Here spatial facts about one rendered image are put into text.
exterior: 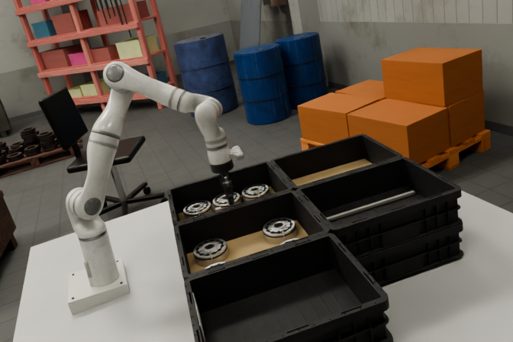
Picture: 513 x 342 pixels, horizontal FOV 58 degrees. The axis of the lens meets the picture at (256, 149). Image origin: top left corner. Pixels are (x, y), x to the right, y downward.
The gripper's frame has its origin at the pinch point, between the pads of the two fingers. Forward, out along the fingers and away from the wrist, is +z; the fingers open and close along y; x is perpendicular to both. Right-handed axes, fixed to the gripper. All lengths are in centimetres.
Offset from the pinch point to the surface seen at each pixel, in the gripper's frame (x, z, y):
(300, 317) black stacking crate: 7, 8, 56
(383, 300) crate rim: 22, -2, 70
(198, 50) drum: 25, 3, -454
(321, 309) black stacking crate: 12, 8, 56
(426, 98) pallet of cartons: 166, 41, -162
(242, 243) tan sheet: -0.5, 7.9, 17.5
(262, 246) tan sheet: 5.2, 7.9, 22.1
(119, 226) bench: -48, 21, -46
